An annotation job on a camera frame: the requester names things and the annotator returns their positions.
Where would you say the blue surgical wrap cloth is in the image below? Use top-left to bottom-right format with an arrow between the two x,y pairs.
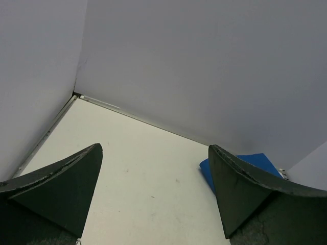
199,153 -> 283,194

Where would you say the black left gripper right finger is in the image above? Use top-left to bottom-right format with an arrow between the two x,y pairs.
208,145 -> 326,244

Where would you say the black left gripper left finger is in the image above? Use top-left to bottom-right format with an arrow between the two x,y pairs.
1,143 -> 103,244

